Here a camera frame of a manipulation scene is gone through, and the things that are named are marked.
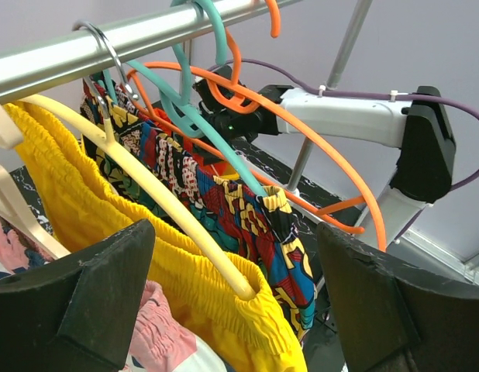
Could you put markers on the comic print shorts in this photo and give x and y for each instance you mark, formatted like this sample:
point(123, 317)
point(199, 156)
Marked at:
point(259, 228)

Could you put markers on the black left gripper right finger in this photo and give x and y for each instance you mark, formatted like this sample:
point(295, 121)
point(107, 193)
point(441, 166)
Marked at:
point(394, 316)

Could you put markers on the orange plastic hanger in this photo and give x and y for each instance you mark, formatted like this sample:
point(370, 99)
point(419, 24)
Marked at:
point(232, 95)

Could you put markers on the light wooden hanger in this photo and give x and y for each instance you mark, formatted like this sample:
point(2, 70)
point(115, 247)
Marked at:
point(13, 206)

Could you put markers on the teal plastic hanger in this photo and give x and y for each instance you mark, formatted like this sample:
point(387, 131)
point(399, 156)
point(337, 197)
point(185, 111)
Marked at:
point(192, 124)

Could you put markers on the white clothes rack base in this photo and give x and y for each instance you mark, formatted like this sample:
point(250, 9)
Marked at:
point(302, 203)

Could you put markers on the pink patterned shorts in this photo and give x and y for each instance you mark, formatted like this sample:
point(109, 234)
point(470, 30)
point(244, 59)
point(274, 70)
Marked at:
point(158, 343)

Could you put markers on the silver clothes rail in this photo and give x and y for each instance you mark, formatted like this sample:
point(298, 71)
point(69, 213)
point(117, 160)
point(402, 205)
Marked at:
point(40, 66)

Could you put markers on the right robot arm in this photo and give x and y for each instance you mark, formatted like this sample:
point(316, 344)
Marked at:
point(420, 129)

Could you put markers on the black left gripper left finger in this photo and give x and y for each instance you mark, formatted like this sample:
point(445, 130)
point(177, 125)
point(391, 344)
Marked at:
point(77, 313)

